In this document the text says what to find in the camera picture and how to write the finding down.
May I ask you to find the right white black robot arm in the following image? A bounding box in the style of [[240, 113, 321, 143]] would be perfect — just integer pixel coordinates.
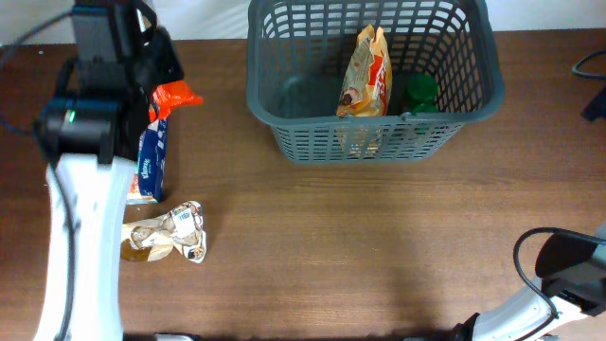
[[448, 226, 605, 341]]

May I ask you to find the green lid pale jar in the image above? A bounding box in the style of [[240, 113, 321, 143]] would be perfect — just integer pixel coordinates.
[[404, 102, 439, 136]]

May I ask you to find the green lid spice jar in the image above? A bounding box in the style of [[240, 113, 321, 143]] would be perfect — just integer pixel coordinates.
[[403, 74, 438, 111]]

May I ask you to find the orange snack bag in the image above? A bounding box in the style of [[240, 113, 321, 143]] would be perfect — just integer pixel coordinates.
[[335, 24, 394, 157]]

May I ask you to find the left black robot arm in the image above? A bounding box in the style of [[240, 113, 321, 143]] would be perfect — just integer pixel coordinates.
[[33, 1, 184, 340]]

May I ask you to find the San Remo spaghetti packet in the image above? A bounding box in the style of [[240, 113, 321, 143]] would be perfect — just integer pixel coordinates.
[[149, 81, 204, 122]]

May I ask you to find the brown patterned snack pouch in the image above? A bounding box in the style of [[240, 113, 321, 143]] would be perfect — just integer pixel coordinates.
[[120, 201, 207, 263]]

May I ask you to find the Kleenex tissue multipack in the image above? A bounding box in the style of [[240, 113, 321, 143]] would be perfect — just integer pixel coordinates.
[[127, 119, 168, 205]]

